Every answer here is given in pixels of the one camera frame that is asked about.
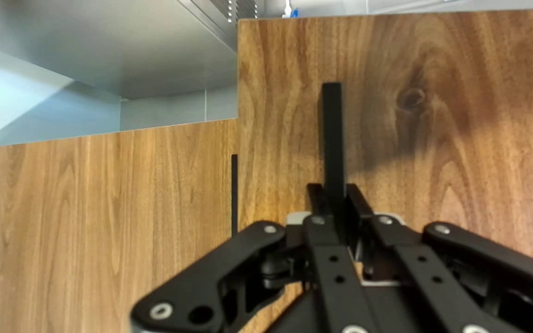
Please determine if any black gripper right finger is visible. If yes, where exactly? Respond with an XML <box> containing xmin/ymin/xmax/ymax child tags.
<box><xmin>347</xmin><ymin>184</ymin><xmax>533</xmax><ymax>333</ymax></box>

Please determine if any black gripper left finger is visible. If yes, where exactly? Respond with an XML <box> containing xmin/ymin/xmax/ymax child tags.
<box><xmin>132</xmin><ymin>184</ymin><xmax>376</xmax><ymax>333</ymax></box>

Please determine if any black door handle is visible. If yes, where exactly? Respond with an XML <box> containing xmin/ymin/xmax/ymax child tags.
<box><xmin>230</xmin><ymin>153</ymin><xmax>241</xmax><ymax>238</ymax></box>
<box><xmin>321</xmin><ymin>82</ymin><xmax>347</xmax><ymax>219</ymax></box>

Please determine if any wooden cupboard door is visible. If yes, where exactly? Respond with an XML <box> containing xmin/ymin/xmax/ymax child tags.
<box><xmin>0</xmin><ymin>119</ymin><xmax>241</xmax><ymax>333</ymax></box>
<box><xmin>236</xmin><ymin>8</ymin><xmax>533</xmax><ymax>333</ymax></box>

